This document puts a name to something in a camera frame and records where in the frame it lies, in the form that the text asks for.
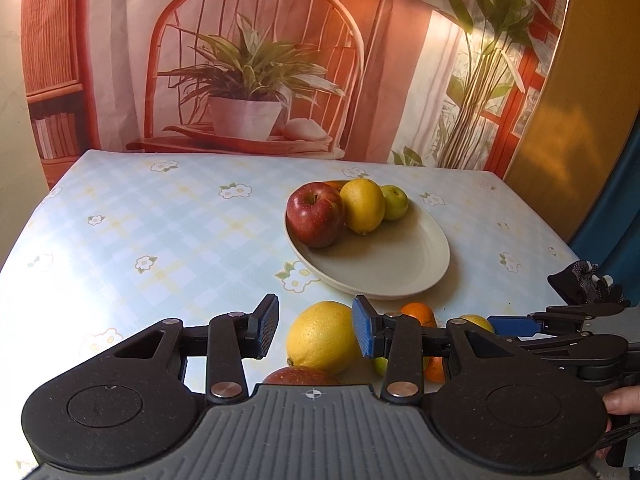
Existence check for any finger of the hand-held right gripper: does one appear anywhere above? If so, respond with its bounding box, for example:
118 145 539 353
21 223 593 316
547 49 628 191
486 302 632 338
515 336 581 358

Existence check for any dark knit glove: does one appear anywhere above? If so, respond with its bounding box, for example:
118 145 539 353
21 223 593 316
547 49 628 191
547 260 632 307

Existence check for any teal curtain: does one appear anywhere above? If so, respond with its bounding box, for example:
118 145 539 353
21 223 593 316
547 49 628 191
569 127 640 306

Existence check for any green apple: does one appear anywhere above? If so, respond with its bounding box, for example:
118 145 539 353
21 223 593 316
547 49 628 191
381 184 409 222

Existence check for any yellow-green round fruit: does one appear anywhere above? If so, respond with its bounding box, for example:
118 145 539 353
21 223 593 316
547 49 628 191
457 314 496 335

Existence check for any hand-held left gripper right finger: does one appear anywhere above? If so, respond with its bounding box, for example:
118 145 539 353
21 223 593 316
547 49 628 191
352 295 526 403

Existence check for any printed backdrop cloth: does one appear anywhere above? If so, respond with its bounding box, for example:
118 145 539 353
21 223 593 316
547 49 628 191
20 0 573 193

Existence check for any floral checked tablecloth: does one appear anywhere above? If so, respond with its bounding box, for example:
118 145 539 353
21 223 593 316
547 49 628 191
0 149 621 480

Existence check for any large lemon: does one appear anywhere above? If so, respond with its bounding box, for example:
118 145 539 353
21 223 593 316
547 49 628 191
286 300 368 376

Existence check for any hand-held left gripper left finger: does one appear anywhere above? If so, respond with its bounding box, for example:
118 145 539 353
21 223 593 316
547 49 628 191
114 294 280 405

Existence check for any large red apple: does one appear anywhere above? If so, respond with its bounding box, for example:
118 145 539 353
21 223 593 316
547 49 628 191
286 181 346 249

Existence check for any beige plate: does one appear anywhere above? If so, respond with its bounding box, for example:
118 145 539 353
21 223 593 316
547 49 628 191
284 180 451 300

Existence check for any person's right hand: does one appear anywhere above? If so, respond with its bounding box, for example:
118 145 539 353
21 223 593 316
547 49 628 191
602 387 640 417

